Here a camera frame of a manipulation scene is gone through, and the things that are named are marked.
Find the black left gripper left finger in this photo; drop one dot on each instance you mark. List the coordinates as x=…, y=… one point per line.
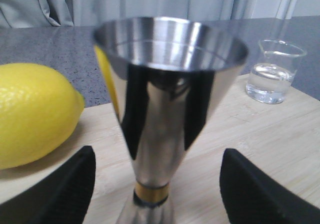
x=63, y=197

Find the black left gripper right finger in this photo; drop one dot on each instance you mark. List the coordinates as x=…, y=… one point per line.
x=250, y=196

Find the small glass beaker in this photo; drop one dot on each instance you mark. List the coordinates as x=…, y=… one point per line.
x=274, y=71

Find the steel double jigger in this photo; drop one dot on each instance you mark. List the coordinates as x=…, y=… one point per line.
x=165, y=77

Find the wooden cutting board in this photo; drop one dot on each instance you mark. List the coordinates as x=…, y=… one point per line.
x=283, y=140

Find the yellow lemon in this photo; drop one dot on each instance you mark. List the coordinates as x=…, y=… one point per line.
x=39, y=110

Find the grey curtain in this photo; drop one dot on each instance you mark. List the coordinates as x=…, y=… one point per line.
x=56, y=13

